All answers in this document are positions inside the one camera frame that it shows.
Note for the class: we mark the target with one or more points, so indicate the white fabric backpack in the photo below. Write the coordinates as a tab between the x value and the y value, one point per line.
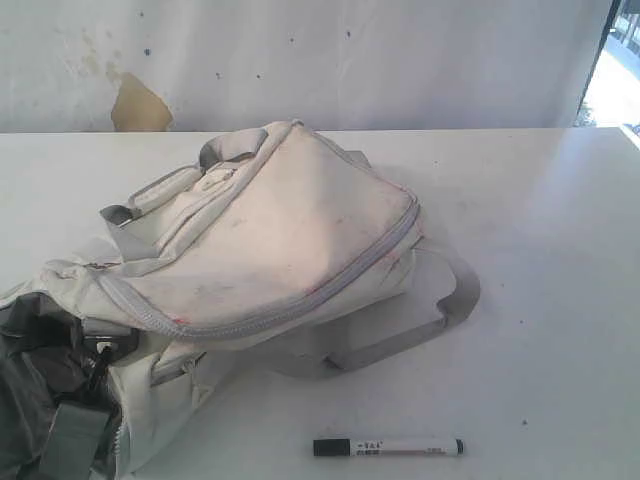
257	252

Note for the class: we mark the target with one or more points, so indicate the white marker black cap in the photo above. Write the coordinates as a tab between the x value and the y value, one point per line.
351	447

